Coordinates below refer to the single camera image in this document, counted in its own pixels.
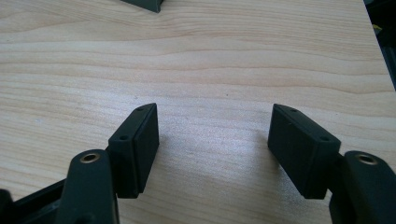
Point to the dark grey block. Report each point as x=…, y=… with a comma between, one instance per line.
x=146, y=3

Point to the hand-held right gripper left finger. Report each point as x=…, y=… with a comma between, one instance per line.
x=132, y=155

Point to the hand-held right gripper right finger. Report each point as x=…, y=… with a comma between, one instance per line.
x=299, y=149

